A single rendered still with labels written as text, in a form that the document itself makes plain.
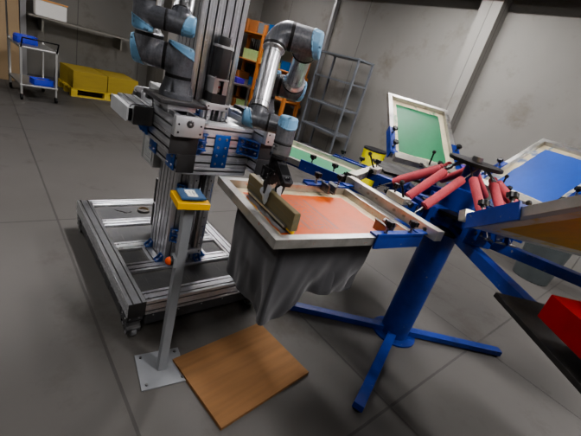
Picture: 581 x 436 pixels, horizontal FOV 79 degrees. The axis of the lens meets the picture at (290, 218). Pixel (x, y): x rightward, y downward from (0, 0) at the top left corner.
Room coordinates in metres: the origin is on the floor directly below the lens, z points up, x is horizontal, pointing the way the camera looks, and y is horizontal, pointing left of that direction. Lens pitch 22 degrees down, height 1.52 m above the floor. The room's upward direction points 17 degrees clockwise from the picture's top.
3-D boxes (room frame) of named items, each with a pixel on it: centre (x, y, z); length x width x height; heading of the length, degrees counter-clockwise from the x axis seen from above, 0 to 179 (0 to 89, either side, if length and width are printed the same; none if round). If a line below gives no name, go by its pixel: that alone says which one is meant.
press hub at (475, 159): (2.17, -0.96, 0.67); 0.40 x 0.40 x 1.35
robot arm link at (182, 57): (1.67, 0.68, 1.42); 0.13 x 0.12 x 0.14; 110
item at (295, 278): (1.34, -0.19, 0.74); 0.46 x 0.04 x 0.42; 127
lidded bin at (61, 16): (6.70, 5.18, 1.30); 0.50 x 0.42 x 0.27; 135
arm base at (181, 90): (1.67, 0.68, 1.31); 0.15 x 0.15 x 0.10
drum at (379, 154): (6.33, -1.09, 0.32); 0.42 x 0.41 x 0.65; 45
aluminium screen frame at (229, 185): (1.54, -0.12, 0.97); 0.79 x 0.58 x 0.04; 127
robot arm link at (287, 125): (1.39, 0.11, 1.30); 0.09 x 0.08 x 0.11; 7
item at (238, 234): (1.36, 0.12, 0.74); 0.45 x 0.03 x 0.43; 37
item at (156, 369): (1.30, 0.41, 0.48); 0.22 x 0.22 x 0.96; 37
